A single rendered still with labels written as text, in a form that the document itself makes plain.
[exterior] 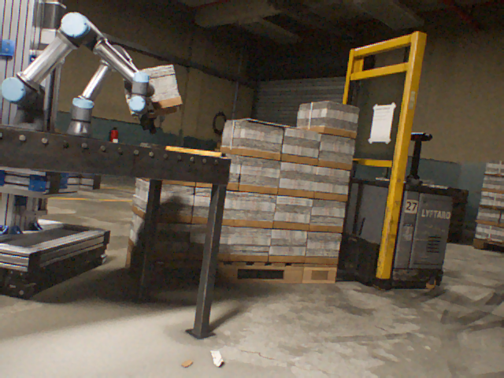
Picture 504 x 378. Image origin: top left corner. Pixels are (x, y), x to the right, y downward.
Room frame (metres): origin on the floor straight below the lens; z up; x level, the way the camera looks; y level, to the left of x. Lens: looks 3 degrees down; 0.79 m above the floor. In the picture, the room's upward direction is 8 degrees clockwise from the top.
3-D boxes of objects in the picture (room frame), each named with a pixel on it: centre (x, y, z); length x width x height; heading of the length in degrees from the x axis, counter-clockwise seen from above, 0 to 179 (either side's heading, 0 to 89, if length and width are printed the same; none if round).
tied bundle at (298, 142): (3.23, -0.24, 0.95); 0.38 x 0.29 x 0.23; 26
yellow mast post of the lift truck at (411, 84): (3.25, -1.05, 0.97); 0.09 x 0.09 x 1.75; 26
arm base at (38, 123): (2.32, 1.15, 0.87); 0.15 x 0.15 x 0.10
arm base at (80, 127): (2.81, 1.08, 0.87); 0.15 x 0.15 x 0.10
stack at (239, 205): (3.04, 0.14, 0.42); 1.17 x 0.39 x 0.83; 116
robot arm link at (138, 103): (2.19, 0.58, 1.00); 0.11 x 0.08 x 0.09; 9
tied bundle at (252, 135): (3.10, 0.02, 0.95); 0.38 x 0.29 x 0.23; 26
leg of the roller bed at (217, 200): (1.99, 0.13, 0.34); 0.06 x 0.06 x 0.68; 45
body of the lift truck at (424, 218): (3.71, -1.24, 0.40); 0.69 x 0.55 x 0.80; 26
